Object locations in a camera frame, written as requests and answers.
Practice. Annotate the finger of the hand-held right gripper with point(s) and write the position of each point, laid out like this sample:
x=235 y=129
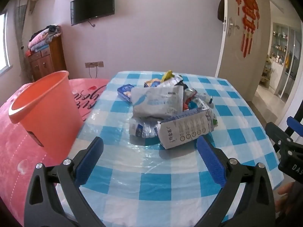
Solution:
x=294 y=124
x=274 y=130

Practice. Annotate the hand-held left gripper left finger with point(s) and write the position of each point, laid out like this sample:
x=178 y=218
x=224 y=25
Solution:
x=91 y=160

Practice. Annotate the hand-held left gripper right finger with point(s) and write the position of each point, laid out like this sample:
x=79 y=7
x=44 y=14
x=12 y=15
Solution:
x=210 y=163

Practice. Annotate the white milk carton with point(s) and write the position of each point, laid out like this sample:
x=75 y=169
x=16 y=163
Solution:
x=187 y=130

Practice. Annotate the orange plastic bucket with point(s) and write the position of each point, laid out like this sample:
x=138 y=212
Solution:
x=52 y=113

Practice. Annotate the large grey foil bag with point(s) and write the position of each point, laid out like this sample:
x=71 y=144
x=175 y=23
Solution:
x=156 y=101

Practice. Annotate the person's right hand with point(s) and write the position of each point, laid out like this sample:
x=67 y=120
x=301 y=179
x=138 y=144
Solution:
x=285 y=198

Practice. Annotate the blue white checkered tablecloth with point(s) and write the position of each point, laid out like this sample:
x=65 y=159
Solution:
x=165 y=182

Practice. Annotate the stacked yellowish goods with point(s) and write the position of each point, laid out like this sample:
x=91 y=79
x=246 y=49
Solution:
x=266 y=73

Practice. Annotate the crumpled clear plastic packet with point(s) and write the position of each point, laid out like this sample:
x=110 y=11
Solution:
x=142 y=130

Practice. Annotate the crumpled colourful wrappers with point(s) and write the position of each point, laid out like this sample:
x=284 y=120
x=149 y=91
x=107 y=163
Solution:
x=196 y=99

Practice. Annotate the glass display cabinet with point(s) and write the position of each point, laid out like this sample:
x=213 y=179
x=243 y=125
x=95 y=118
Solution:
x=284 y=56

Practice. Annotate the small blue box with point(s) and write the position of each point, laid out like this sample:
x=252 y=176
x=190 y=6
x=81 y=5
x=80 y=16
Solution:
x=124 y=92

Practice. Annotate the pink printed blanket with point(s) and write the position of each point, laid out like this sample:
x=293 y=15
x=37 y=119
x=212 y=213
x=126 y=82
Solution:
x=14 y=151

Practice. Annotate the white door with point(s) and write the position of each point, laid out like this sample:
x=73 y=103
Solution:
x=234 y=59

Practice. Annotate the silver white pouch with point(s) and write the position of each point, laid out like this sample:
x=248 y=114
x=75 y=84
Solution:
x=171 y=81

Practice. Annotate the yellow wrapper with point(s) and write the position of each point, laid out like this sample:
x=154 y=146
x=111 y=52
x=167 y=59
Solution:
x=167 y=75

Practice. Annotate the blue yellow snack packet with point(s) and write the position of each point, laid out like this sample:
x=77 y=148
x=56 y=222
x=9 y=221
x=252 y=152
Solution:
x=152 y=83

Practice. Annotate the brown wooden cabinet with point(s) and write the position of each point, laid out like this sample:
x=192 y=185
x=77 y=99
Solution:
x=47 y=61

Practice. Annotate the red hanging knot decoration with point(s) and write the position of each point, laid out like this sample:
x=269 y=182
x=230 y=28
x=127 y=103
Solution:
x=247 y=11

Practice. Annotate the small red box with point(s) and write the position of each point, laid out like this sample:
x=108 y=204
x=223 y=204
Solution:
x=28 y=53

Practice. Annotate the pile of folded blankets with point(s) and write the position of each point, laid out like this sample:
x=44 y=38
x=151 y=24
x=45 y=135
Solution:
x=43 y=39

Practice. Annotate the dark hanging cloth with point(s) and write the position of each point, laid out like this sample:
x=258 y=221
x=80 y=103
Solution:
x=221 y=8

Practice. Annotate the grey checked curtain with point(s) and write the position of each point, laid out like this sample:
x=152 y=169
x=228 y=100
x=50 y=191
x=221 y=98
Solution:
x=22 y=40

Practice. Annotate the window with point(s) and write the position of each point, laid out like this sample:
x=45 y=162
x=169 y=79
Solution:
x=3 y=45

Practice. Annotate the wall power outlet strip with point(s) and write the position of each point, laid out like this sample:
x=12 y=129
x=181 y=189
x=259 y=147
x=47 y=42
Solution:
x=94 y=64

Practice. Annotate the black wall television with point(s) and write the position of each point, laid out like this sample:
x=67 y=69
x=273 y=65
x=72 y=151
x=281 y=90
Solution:
x=92 y=6

